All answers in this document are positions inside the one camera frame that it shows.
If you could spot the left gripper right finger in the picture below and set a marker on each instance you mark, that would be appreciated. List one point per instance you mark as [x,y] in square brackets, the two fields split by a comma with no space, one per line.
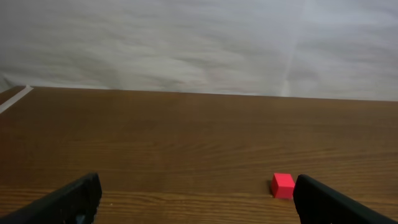
[320,202]

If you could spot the red cube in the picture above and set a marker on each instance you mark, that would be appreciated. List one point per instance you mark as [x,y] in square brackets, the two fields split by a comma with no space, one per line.
[282,186]

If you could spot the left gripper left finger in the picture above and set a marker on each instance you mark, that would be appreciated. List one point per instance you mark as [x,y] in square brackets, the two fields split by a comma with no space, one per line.
[71,199]

